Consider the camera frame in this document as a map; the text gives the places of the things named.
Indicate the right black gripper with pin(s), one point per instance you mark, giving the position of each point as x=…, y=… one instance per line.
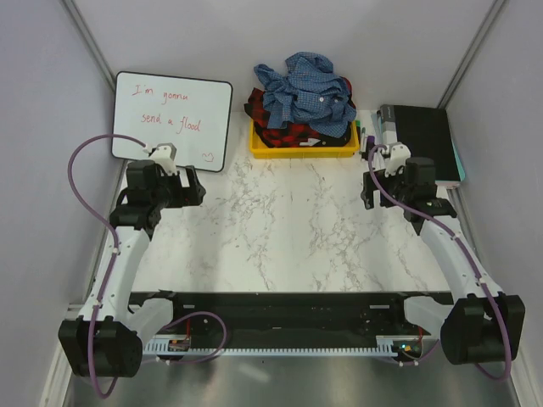
x=367, y=192

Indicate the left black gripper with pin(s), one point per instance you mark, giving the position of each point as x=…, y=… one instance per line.
x=188, y=196

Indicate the blue checkered long sleeve shirt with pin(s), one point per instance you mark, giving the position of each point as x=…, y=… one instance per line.
x=309, y=94

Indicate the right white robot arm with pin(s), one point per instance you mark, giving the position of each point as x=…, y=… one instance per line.
x=483, y=324

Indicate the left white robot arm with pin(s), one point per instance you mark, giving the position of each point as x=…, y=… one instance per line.
x=107, y=339

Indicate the black notebook stack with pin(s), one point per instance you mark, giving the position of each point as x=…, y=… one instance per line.
x=426, y=132

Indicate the purple cap marker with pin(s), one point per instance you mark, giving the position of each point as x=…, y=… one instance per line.
x=367, y=145

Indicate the white dry-erase board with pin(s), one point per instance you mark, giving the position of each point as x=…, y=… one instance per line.
x=191, y=114

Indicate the yellow plastic bin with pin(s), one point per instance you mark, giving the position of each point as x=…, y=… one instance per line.
x=260, y=151

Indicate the red black plaid shirt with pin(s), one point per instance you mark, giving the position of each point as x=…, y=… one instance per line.
x=294, y=135

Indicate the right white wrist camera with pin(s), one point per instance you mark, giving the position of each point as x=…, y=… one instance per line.
x=393, y=157

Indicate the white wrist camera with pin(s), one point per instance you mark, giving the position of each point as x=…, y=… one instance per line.
x=164, y=155
x=393, y=157

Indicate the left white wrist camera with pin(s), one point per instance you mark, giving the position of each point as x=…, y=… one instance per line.
x=164, y=155

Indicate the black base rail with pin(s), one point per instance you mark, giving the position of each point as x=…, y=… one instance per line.
x=287, y=320

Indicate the white slotted cable duct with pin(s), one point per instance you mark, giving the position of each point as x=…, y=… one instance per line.
x=168, y=346

